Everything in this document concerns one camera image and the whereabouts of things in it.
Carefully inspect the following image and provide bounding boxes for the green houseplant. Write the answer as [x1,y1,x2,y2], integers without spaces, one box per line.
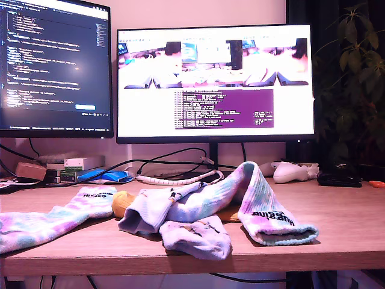
[312,2,385,174]

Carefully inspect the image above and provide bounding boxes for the green printed small boxes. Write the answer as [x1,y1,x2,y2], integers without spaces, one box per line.
[45,168,78,184]

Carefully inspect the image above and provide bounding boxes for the blue plastic packet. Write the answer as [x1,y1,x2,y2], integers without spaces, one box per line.
[76,168,135,184]

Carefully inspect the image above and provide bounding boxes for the black monitor stand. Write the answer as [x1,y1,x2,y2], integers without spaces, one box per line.
[180,142,238,184]

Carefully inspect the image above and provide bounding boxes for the white-screen computer monitor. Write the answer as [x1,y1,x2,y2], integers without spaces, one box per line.
[115,23,316,145]

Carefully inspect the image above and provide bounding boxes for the tie-dye Hugging Face sock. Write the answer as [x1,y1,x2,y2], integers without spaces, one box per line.
[164,161,319,246]
[0,185,117,254]

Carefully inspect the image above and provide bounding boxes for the white box with green label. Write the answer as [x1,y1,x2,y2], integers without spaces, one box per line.
[63,155,105,172]

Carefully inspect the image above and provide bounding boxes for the yellow sock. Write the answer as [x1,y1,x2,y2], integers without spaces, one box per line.
[112,191,241,223]

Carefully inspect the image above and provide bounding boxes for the white game controller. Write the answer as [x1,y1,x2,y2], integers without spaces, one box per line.
[273,161,319,184]
[259,162,276,177]

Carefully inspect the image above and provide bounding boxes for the white spiral cable wrap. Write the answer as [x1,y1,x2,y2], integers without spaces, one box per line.
[135,169,225,186]

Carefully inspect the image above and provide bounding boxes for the pale blue toucan sock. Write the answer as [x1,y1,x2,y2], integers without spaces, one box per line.
[159,215,232,261]
[118,180,211,235]

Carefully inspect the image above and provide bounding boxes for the black white printed card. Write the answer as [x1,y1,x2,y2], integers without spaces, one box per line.
[0,176,43,194]

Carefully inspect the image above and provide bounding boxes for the black pouch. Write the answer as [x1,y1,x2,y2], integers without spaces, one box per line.
[317,170,363,188]

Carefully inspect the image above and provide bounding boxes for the dark-screen computer monitor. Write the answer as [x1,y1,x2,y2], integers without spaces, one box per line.
[0,0,114,139]

